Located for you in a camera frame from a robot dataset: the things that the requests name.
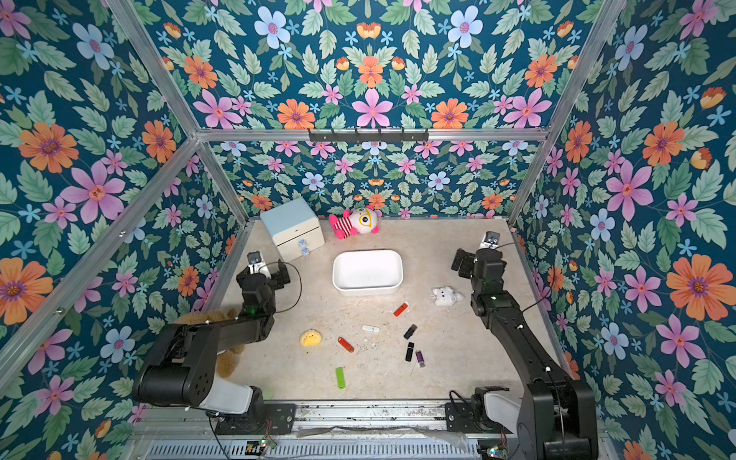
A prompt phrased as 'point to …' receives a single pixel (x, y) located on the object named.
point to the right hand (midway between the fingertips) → (474, 250)
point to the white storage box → (368, 272)
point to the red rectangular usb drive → (397, 312)
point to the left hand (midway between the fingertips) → (264, 259)
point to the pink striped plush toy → (362, 220)
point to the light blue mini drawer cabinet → (295, 227)
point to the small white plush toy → (446, 296)
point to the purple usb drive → (420, 358)
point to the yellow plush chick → (310, 338)
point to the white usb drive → (369, 328)
